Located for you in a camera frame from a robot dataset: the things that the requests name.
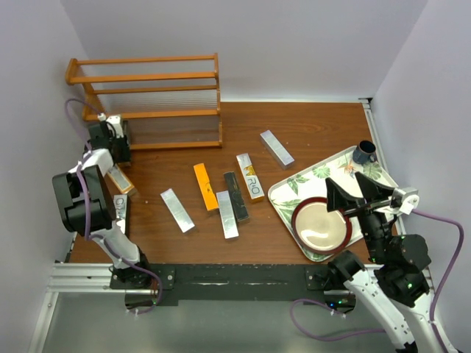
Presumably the aluminium frame rail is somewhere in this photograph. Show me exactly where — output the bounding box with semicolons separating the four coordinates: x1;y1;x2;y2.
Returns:
28;263;157;352

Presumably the yellow toothpaste box with barcode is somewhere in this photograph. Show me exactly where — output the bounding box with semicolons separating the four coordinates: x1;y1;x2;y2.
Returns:
107;165;136;195

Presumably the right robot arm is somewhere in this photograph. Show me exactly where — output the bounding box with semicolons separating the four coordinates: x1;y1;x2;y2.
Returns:
325;172;456;352

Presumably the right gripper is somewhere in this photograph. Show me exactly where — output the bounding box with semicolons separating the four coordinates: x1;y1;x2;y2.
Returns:
323;170;392;261

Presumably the black toothpaste box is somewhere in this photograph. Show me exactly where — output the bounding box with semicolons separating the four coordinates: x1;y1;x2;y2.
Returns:
115;121;132;163
224;171;249;223
113;194;129;237

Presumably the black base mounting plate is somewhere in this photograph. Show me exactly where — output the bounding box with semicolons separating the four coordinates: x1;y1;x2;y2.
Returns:
110;262;358;308

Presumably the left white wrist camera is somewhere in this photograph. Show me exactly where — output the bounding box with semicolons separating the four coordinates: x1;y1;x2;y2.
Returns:
97;113;124;138

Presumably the dark blue mug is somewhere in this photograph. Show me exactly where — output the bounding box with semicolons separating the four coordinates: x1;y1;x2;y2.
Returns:
352;140;378;165

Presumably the red rimmed cream plate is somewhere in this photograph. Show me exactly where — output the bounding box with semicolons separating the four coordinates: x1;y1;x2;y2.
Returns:
291;196;353;254

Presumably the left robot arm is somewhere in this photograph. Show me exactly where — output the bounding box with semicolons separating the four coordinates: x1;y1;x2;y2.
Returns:
52;114;152;289

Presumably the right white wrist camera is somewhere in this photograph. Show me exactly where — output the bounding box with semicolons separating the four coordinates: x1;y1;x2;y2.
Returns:
390;187;420;215

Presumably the silver gold R&O toothpaste box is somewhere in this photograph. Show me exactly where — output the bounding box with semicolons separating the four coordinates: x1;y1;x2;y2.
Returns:
236;153;265;202

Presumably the orange toothpaste box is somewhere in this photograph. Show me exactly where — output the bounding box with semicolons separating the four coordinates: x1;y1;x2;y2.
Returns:
194;163;219;212

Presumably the orange wooden three-tier shelf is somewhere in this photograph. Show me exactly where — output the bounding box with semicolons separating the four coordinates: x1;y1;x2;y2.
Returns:
65;54;223;151

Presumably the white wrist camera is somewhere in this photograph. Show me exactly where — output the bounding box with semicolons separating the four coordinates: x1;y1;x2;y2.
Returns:
97;113;124;138
390;187;420;215

